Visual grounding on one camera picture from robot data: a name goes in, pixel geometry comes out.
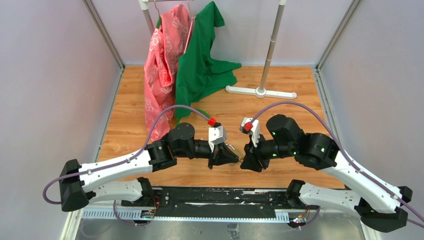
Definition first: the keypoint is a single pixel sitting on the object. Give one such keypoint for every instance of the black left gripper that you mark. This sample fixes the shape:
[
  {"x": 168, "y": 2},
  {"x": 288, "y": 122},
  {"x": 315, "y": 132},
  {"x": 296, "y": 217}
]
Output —
[{"x": 221, "y": 155}]

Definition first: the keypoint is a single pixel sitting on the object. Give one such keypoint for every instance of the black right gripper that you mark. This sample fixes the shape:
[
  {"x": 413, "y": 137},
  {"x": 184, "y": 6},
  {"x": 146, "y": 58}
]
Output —
[{"x": 250, "y": 161}]

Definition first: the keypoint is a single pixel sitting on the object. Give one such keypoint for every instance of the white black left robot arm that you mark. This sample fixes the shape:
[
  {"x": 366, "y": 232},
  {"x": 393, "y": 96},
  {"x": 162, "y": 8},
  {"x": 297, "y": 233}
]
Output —
[{"x": 82, "y": 184}]

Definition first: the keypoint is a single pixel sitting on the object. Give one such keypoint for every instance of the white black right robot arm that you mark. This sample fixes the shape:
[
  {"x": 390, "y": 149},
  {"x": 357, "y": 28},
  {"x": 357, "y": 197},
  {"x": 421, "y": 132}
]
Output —
[{"x": 376, "y": 203}]

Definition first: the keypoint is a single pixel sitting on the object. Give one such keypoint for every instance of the white clothes rack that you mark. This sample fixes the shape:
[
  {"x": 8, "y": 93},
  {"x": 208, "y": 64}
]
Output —
[{"x": 260, "y": 91}]

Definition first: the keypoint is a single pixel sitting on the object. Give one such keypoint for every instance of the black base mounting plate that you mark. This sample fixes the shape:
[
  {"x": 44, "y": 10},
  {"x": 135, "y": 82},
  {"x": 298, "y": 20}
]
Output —
[{"x": 220, "y": 202}]

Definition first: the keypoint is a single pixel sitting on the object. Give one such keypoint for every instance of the green t-shirt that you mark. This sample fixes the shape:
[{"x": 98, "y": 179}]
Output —
[{"x": 199, "y": 75}]

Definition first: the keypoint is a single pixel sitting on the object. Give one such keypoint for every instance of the pink patterned garment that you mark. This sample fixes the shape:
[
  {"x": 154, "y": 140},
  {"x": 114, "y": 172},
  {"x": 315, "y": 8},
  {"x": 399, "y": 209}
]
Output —
[{"x": 166, "y": 45}]

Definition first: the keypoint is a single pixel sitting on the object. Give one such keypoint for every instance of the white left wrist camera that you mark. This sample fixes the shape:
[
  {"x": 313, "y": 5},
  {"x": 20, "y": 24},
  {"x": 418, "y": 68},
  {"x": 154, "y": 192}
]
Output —
[{"x": 216, "y": 135}]

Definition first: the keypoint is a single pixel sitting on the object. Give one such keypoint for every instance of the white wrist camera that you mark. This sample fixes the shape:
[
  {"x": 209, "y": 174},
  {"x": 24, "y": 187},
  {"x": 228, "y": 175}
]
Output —
[
  {"x": 252, "y": 128},
  {"x": 216, "y": 135}
]

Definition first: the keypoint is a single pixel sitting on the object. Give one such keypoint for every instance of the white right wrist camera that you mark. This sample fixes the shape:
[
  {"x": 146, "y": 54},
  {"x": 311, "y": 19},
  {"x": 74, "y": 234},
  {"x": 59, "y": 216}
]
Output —
[{"x": 252, "y": 128}]

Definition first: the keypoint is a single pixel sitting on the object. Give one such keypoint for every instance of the green cable lock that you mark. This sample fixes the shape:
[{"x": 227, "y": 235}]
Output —
[{"x": 204, "y": 113}]

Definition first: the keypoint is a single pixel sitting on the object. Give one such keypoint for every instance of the aluminium frame rail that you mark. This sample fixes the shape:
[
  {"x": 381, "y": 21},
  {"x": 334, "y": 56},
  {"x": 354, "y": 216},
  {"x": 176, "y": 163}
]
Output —
[{"x": 108, "y": 220}]

